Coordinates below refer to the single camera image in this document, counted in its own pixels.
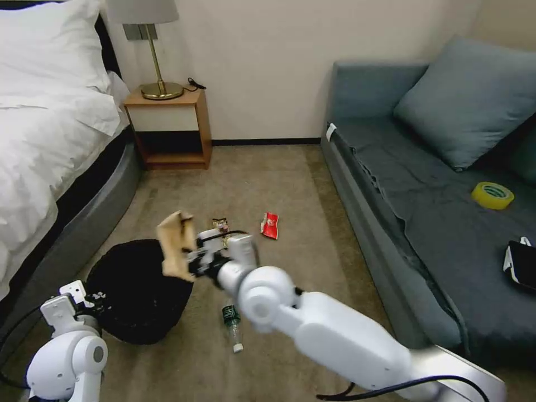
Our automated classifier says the brown paper bag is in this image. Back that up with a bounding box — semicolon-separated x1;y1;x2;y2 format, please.
155;210;197;282

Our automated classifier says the black round trash bin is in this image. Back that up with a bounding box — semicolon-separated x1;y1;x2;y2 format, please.
85;239;195;346

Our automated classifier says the brown snack wrapper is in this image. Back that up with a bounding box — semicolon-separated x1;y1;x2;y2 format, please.
210;216;232;248

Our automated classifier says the clear bottle with green label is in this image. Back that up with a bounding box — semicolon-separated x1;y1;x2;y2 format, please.
221;304;245;354

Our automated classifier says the red snack wrapper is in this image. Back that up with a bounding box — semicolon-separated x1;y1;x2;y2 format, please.
260;211;280;241

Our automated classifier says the grey padded bed base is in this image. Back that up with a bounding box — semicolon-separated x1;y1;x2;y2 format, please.
0;125;142;341

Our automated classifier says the wooden nightstand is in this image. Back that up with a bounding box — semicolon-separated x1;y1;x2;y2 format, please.
123;87;213;171

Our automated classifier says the white duvet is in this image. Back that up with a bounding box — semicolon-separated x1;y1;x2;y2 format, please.
0;82;131;300

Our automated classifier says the brass lamp with pale shade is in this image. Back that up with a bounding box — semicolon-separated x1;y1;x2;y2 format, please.
106;0;185;101

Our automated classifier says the black headboard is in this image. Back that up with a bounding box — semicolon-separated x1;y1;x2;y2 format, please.
93;11;123;81

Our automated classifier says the grey-blue sofa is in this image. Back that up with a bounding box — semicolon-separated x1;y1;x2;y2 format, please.
319;60;536;370

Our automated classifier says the white pillow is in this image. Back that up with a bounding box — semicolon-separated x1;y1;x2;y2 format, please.
0;0;114;111

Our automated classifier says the yellow tape roll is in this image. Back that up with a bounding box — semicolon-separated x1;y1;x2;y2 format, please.
471;181;515;210

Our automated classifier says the blue square cushion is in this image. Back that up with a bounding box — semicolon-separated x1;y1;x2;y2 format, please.
392;36;536;172

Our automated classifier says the black flat device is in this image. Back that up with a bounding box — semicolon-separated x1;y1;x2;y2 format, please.
502;236;536;294

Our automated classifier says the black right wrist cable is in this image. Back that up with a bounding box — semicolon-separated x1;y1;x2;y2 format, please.
197;229;250;243

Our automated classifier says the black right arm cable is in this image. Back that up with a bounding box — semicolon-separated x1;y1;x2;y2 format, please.
316;375;486;401

